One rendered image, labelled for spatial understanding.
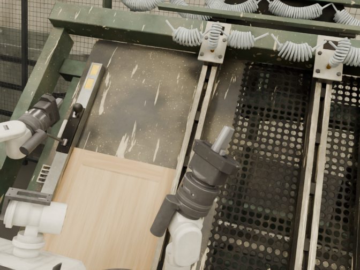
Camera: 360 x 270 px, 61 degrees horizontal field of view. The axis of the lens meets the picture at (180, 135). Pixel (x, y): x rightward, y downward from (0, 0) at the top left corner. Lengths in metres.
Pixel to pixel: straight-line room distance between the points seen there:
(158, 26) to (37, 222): 0.95
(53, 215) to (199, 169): 0.32
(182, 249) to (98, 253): 0.52
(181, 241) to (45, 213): 0.29
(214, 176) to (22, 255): 0.42
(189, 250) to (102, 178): 0.59
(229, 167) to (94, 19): 1.04
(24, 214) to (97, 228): 0.53
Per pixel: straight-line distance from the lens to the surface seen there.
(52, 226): 0.71
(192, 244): 0.73
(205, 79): 1.26
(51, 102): 1.21
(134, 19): 1.44
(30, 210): 0.72
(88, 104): 1.35
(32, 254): 0.74
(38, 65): 1.53
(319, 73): 1.27
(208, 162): 0.67
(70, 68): 1.56
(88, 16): 1.52
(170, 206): 0.70
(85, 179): 1.26
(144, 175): 1.18
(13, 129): 1.08
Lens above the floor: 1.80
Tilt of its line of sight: 16 degrees down
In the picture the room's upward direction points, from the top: 8 degrees clockwise
